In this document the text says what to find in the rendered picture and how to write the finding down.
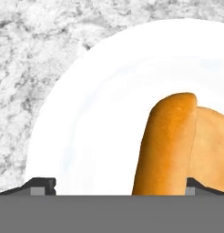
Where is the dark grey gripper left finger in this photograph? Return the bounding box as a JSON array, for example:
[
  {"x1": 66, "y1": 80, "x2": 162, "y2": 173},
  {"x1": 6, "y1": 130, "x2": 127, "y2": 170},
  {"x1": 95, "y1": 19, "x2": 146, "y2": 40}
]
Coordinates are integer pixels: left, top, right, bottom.
[{"x1": 0, "y1": 177, "x2": 57, "y2": 197}]

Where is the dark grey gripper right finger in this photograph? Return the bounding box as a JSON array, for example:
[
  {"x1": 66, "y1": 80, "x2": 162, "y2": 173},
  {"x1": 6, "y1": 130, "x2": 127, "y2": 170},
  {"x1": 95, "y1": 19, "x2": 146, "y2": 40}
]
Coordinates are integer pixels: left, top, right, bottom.
[{"x1": 185, "y1": 177, "x2": 224, "y2": 197}]

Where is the golden brown bun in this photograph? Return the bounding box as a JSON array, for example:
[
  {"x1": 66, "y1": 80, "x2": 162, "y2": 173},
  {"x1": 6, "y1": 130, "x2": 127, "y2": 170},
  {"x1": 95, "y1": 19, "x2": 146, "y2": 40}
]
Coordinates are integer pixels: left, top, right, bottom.
[{"x1": 131, "y1": 92, "x2": 224, "y2": 197}]

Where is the white plate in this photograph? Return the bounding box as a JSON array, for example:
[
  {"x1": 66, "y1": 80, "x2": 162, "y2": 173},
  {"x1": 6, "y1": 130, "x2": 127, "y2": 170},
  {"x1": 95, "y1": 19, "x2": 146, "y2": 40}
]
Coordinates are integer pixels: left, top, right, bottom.
[{"x1": 25, "y1": 18, "x2": 224, "y2": 197}]

